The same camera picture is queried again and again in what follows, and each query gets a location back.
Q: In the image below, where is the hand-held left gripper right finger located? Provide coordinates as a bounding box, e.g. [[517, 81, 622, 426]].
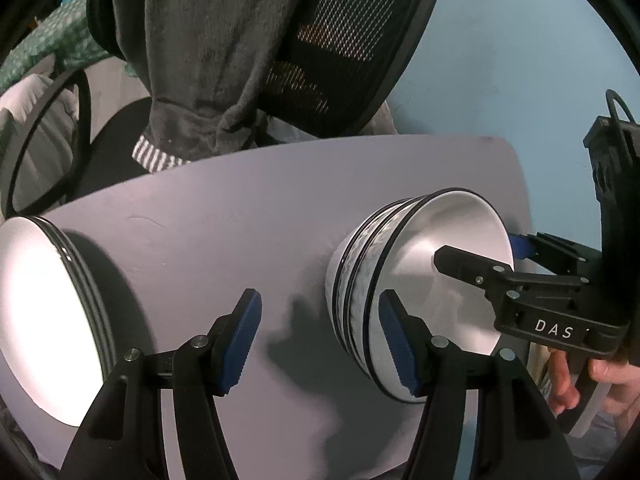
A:
[[377, 290, 581, 480]]

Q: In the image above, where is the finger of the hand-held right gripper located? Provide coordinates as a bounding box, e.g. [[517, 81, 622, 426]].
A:
[[507, 231, 600, 281], [433, 244, 586, 302]]

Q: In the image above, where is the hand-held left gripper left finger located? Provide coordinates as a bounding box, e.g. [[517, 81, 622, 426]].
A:
[[59, 287, 263, 480]]

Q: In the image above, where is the white bowl black rim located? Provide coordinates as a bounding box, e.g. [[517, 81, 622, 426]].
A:
[[340, 195, 441, 386], [325, 200, 426, 361], [360, 187, 516, 406]]

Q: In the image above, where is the white plate black rim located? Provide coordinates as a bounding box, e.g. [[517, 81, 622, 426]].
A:
[[37, 217, 119, 371], [30, 216, 113, 381], [0, 216, 108, 427]]

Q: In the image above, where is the person's right hand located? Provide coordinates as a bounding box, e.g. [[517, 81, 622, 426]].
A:
[[547, 347, 640, 433]]

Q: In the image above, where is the grey white striped cloth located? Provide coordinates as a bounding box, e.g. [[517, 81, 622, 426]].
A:
[[131, 135, 193, 176]]

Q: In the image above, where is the black office chair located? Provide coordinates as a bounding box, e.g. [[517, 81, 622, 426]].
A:
[[0, 0, 448, 216]]

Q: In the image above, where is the grey quilt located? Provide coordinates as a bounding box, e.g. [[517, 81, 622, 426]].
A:
[[0, 57, 81, 206]]

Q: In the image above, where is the dark grey sweater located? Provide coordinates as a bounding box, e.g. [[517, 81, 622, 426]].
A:
[[100, 0, 321, 157]]

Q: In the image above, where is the green patterned cloth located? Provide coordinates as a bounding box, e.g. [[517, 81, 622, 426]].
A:
[[0, 0, 116, 96]]

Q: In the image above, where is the black cable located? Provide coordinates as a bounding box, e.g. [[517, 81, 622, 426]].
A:
[[606, 89, 640, 126]]

